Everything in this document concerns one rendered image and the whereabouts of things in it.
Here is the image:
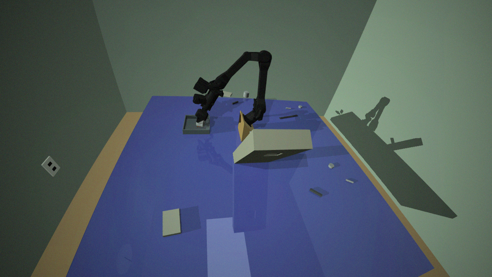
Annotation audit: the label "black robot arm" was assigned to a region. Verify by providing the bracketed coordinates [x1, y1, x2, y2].
[193, 50, 272, 127]

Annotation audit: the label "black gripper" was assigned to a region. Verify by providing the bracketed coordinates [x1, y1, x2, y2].
[195, 96, 215, 123]

